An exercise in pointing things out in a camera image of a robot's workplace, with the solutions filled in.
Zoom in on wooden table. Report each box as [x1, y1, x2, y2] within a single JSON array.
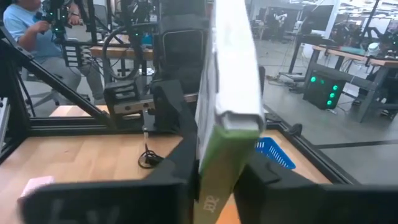
[[89, 45, 155, 62]]

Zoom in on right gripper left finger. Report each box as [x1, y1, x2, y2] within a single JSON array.
[[17, 133, 200, 224]]

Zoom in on black device with green lights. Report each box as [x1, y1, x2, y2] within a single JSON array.
[[42, 0, 74, 43]]

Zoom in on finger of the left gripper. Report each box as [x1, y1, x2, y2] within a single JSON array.
[[150, 79, 200, 138]]

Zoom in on blue plastic bin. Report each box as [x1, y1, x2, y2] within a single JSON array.
[[254, 136, 297, 170]]

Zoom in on black box with green lights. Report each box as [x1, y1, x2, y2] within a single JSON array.
[[303, 70, 348, 110]]

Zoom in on black box with white labels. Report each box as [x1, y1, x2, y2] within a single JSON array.
[[62, 41, 84, 68]]

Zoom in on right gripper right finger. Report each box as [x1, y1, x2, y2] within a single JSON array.
[[233, 152, 398, 224]]

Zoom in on white box with green end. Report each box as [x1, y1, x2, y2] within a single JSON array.
[[192, 0, 267, 224]]

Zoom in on person's hand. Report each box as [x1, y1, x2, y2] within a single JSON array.
[[29, 20, 50, 35], [68, 11, 82, 26]]

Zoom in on wooden desk black legs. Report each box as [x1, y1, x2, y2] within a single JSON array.
[[306, 44, 398, 124]]

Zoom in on person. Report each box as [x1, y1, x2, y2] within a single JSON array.
[[2, 0, 105, 105]]

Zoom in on black left camera cable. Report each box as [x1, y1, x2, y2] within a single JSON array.
[[137, 107, 165, 170]]

